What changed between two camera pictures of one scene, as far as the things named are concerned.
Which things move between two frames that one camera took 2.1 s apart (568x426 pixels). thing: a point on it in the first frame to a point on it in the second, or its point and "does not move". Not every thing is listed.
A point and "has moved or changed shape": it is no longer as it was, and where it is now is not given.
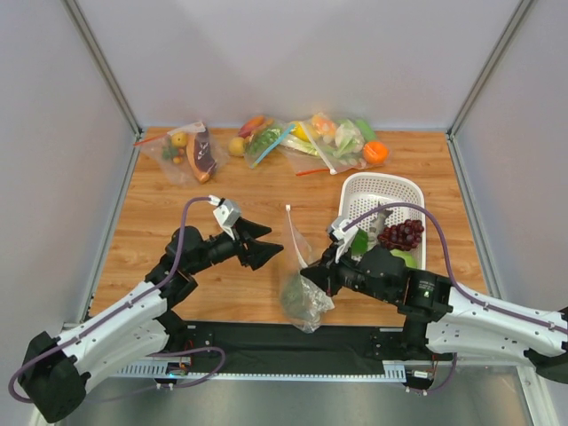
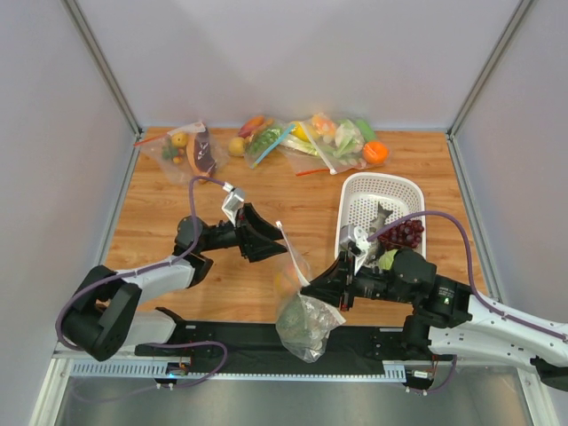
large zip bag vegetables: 322,145 does not move
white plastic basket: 361,192 does not move
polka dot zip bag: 303,300 has moved or changed shape
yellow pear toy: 236,146 does not move
